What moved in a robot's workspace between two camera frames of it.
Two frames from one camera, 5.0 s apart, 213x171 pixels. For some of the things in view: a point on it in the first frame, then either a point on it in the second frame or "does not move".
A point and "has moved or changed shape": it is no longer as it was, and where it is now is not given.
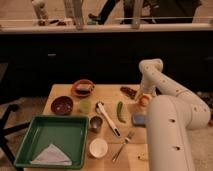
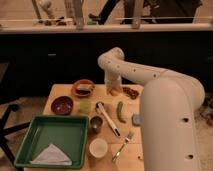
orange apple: [144, 100] has moved or changed shape
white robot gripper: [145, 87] → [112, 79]
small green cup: [85, 106] does not move
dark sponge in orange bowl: [83, 89] does not move
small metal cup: [95, 124] does not move
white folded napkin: [52, 155] does not move
